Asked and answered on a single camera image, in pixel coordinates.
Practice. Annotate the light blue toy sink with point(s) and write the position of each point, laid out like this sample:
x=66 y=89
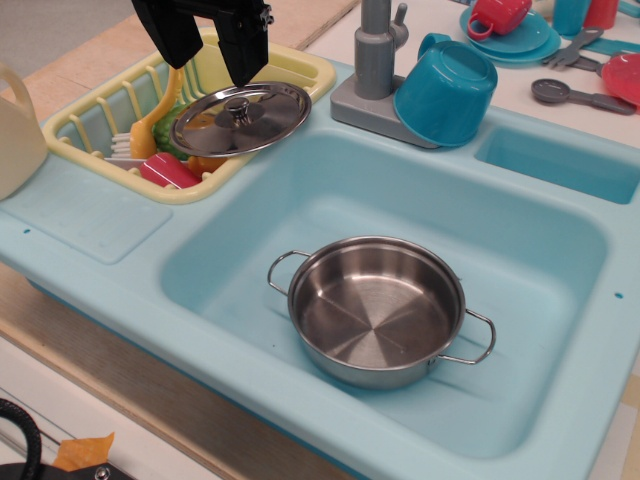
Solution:
x=539 y=222

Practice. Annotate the teal plastic cup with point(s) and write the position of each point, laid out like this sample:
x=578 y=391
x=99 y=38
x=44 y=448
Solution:
x=446 y=95

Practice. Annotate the yellow orange plastic brush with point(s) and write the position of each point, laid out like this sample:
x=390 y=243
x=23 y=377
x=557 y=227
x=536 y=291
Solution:
x=139 y=143

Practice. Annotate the teal plastic utensil handle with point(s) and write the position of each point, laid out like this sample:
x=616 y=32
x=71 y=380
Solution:
x=610 y=46

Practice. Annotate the red plastic cup in rack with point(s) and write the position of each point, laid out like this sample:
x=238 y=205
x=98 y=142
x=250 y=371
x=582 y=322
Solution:
x=164 y=169

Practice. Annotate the red plastic tumbler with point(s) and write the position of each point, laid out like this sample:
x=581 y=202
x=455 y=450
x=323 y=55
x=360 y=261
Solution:
x=601 y=14

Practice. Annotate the orange toy vegetable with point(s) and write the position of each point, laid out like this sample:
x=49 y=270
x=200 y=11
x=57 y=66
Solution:
x=200 y=166

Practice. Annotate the green toy vegetable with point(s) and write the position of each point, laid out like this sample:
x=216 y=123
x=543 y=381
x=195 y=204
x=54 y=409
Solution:
x=161 y=132

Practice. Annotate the grey plastic fork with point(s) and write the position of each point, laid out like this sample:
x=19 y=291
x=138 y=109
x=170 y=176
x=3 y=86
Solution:
x=570 y=54

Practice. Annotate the black device with screw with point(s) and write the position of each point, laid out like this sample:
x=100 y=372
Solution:
x=47 y=472

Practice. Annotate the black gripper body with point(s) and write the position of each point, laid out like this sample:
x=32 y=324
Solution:
x=250 y=11

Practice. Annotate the teal plastic plate stack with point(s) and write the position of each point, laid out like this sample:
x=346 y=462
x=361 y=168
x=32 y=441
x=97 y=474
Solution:
x=533 y=40

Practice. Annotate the red plastic plate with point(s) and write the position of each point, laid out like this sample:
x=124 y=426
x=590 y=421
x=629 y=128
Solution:
x=621 y=77

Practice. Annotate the red plastic mug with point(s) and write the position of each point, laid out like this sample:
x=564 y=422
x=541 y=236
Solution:
x=499 y=17

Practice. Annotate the yellow dish drying rack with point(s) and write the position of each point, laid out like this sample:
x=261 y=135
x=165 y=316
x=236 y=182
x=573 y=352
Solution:
x=82 y=131

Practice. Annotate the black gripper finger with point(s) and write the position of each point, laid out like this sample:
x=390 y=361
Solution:
x=175 y=35
x=243 y=42

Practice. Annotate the grey plastic spoon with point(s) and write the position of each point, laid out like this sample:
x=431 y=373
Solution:
x=552 y=91

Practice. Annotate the stainless steel pot lid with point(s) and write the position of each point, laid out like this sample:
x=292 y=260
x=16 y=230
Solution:
x=237 y=121

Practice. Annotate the orange tape piece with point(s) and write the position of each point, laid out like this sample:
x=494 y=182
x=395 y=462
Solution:
x=76 y=454

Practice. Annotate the grey toy faucet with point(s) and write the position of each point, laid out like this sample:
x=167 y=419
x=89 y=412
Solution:
x=365 y=99

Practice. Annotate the teal plastic tumbler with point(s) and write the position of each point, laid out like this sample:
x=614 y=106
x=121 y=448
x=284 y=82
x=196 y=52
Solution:
x=569 y=15

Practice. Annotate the cream plastic jug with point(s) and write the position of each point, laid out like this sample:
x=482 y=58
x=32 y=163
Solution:
x=23 y=145

